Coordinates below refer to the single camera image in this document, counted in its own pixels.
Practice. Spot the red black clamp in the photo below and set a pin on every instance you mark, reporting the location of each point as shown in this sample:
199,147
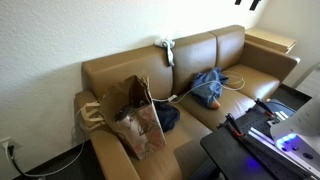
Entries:
265,106
233,126

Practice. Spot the blue denim jeans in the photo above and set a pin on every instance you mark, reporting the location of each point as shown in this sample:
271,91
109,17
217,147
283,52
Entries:
206,87

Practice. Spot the white grey sock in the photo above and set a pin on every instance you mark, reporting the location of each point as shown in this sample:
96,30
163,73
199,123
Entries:
170,50

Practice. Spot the white wall heater unit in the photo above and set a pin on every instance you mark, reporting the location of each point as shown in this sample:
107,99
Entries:
311,83

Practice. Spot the white power adapter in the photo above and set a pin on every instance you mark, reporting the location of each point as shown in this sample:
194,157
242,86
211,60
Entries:
172,98

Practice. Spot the dark blue cloth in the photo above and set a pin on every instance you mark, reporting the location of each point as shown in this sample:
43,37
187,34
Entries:
167,116

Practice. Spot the light wooden side table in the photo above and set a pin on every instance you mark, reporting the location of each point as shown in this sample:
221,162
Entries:
270,38

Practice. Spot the black item inside bag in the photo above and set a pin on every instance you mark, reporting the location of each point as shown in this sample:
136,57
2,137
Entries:
122,112

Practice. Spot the white wall outlet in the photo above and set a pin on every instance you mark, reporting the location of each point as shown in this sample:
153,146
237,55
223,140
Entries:
4,141

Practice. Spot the brown leather sofa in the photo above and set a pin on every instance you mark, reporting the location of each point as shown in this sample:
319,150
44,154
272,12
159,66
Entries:
133,70

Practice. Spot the aluminium mounting rail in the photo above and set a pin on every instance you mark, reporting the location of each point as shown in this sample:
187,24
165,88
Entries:
263,138

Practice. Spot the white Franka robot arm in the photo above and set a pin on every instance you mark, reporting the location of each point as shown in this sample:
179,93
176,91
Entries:
300,125

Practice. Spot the black robot table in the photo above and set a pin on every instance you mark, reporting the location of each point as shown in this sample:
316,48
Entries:
226,153

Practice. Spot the brown printed paper bag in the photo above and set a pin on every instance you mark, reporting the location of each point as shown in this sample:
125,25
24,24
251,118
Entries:
146,130

